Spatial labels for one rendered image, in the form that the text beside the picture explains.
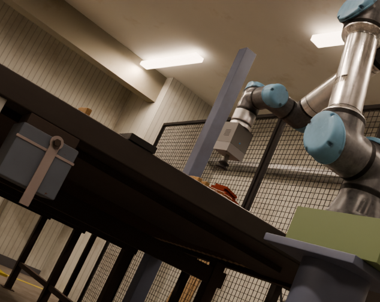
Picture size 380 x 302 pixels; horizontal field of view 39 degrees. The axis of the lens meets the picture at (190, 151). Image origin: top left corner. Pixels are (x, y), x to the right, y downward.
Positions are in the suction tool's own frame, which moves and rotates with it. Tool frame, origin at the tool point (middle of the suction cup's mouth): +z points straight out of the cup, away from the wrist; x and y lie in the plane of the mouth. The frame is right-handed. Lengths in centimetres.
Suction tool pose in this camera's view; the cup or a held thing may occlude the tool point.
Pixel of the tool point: (221, 168)
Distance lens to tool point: 176.0
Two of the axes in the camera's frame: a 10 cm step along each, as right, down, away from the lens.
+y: -6.3, -4.6, -6.2
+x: 6.6, 1.0, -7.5
